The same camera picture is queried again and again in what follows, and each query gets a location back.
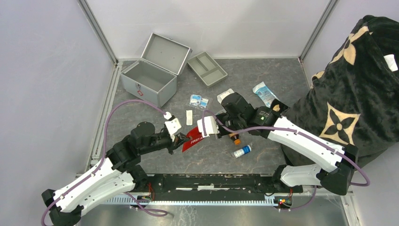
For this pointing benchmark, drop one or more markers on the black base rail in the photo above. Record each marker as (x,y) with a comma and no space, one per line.
(213,187)

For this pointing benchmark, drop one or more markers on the white blue small bottle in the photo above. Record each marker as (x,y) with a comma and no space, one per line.
(244,150)

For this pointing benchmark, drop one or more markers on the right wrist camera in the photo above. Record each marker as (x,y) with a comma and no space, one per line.
(207,126)

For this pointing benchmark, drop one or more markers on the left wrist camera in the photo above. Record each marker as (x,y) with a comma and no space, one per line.
(172,124)

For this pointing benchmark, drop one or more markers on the red first aid pouch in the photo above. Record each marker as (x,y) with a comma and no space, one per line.
(194,136)

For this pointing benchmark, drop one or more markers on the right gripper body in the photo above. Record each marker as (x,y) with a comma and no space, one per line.
(233,123)

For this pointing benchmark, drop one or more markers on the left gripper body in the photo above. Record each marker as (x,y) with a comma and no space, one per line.
(172,145)

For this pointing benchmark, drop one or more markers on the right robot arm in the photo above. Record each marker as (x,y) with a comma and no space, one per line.
(333,164)

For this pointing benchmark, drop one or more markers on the grey divider tray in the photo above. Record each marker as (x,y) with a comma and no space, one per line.
(207,69)

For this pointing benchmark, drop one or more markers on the white gauze pad bag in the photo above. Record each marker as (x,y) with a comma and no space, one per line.
(223,95)

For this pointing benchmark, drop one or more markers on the brown medicine bottle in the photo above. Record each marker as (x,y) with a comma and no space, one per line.
(235,138)

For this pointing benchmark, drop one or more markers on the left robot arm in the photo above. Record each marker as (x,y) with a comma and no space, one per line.
(117,173)

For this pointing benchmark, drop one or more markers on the blue plasters bag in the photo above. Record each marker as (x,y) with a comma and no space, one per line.
(200,102)

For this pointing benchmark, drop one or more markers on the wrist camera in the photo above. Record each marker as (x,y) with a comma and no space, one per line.
(207,126)
(172,124)

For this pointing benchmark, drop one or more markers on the grey metal case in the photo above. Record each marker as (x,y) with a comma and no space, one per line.
(153,77)

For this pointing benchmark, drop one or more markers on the black floral blanket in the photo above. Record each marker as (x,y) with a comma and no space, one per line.
(355,99)

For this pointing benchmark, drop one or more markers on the white plaster strip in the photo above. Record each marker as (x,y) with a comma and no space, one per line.
(189,117)

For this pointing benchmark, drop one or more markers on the blue white gauze packet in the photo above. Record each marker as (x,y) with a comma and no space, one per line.
(264,93)

